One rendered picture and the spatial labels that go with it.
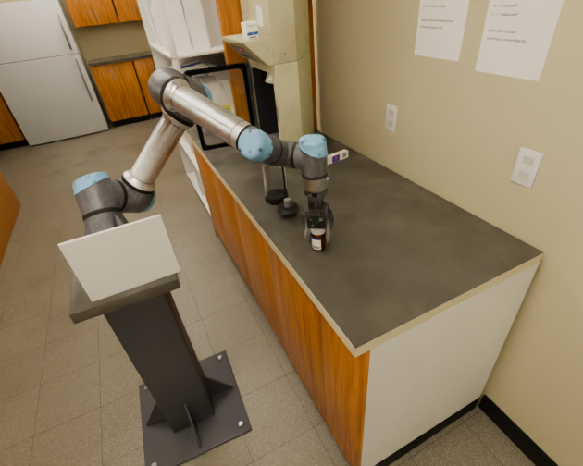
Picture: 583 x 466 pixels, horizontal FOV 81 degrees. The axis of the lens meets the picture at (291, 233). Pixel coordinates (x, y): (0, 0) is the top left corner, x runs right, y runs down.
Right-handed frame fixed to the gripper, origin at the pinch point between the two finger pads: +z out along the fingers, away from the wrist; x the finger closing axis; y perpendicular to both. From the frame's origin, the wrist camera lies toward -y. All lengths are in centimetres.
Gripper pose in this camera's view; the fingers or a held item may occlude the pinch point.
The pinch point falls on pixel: (317, 238)
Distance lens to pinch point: 115.6
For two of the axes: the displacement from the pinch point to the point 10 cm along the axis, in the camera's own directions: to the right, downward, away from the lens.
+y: -1.4, 5.9, -8.0
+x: 9.9, 0.2, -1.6
